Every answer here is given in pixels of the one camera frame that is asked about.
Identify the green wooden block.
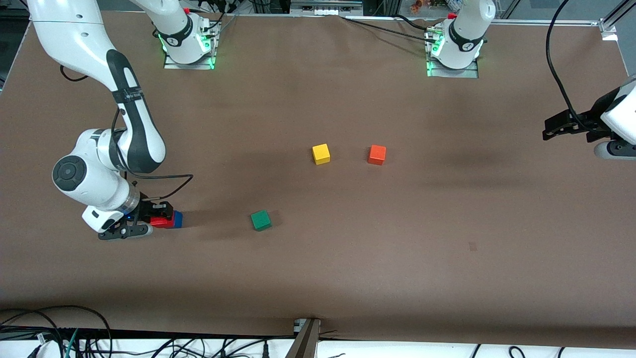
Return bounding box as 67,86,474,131
250,209,272,232

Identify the white power strip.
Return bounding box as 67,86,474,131
291,0,363,15

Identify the white desk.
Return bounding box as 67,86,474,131
0,328,636,358

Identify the black right gripper plug cable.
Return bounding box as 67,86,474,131
111,105,194,202

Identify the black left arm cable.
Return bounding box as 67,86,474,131
546,0,597,132

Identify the aluminium corner bracket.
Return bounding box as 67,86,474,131
599,19,620,41

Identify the aluminium table edge rail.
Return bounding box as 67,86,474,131
479,19,602,26

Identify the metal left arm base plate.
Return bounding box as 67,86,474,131
426,30,480,79

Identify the black looping cable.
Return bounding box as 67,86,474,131
0,305,114,358

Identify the teal cable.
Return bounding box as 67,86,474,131
64,328,80,358

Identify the black right arm strapped cable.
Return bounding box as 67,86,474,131
59,64,89,82

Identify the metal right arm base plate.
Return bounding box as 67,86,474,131
163,20,218,70

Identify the aluminium frame post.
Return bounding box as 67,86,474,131
286,318,321,358

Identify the black base cable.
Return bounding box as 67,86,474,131
343,15,439,43

